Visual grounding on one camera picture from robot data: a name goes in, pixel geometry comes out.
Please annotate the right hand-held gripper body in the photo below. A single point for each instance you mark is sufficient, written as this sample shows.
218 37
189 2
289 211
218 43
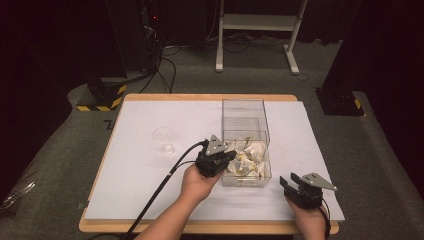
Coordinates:
308 193

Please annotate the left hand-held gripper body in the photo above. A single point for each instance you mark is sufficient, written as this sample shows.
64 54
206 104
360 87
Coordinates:
211 160

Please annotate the pile of white wrappers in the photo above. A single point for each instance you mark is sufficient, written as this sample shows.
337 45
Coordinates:
250 156

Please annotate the clear acrylic drawer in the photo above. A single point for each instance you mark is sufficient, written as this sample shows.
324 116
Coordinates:
246 181

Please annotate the person's right hand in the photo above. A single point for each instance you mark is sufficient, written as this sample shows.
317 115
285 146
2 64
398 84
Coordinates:
308 218

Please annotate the person's left hand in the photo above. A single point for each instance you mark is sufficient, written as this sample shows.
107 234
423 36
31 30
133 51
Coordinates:
198 185

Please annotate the clear glass cup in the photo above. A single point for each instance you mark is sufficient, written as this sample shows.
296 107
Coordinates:
164 138

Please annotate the wooden table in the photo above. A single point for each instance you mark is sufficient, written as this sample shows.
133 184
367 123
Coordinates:
233 228

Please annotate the white table mat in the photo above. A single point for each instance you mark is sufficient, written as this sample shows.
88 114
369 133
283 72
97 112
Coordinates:
133 180

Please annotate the black stand base yellow mark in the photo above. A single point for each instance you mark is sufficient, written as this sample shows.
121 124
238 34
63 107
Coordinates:
338 101

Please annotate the black stand with striped base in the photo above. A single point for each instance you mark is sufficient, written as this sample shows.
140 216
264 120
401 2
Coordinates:
105 95

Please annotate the white metal stand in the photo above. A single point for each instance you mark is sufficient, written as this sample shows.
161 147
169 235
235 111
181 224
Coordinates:
258 21

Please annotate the grey tape piece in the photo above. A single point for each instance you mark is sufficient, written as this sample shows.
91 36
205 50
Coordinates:
82 205

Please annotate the black equipment rack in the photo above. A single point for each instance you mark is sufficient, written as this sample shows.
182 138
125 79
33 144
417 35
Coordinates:
150 30

